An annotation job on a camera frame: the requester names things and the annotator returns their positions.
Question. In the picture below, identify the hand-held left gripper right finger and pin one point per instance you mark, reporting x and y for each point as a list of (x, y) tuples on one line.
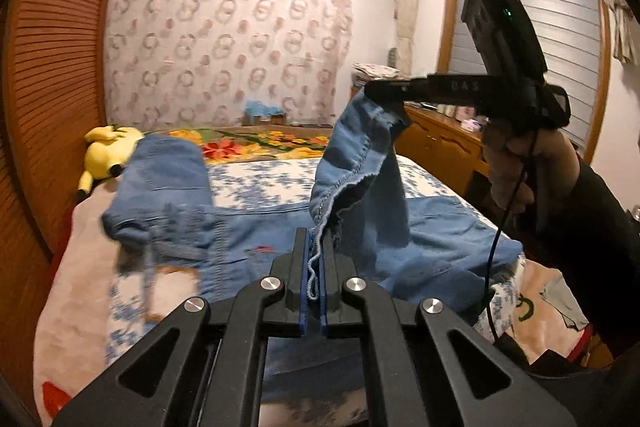
[(327, 302)]

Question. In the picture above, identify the person's right hand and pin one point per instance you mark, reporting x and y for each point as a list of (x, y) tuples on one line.
[(515, 167)]

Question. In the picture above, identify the circle print curtain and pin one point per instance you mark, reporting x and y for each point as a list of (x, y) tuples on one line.
[(225, 47)]

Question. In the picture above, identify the hanging pale cloth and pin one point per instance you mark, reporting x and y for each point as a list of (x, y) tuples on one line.
[(622, 27)]

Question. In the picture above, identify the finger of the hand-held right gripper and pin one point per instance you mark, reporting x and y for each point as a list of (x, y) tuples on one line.
[(425, 88)]

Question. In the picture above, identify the blue floral bed sheet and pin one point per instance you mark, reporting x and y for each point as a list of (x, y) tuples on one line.
[(260, 182)]

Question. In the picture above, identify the cream printed blanket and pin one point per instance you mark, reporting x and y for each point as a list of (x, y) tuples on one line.
[(75, 282)]

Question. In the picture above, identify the wooden louvered wardrobe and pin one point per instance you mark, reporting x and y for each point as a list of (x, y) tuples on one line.
[(50, 82)]

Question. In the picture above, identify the floral printed cloth stack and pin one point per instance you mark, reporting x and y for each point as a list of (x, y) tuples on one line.
[(375, 74)]

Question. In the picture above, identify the cardboard box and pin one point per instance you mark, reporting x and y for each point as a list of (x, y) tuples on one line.
[(265, 119)]

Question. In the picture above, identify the colourful flower blanket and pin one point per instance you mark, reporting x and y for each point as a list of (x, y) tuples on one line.
[(260, 144)]

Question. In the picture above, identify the blue cloth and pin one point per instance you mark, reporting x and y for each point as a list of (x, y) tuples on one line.
[(262, 108)]

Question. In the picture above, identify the small desk fan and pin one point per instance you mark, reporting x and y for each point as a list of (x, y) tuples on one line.
[(393, 57)]

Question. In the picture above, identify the wooden side cabinet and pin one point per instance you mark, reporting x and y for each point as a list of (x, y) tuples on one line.
[(440, 142)]

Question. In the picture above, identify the person's right forearm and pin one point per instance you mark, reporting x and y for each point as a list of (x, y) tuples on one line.
[(590, 232)]

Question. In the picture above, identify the beige lace curtain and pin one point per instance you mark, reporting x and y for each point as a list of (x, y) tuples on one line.
[(406, 7)]

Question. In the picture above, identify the person's dark clothing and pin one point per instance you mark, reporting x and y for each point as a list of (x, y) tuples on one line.
[(575, 397)]

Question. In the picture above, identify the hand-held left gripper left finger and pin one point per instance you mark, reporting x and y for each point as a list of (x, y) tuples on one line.
[(300, 302)]

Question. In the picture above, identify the yellow plush toy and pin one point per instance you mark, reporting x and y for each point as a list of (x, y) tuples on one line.
[(107, 152)]

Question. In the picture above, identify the blue denim pants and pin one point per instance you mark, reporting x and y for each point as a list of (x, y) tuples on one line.
[(240, 227)]

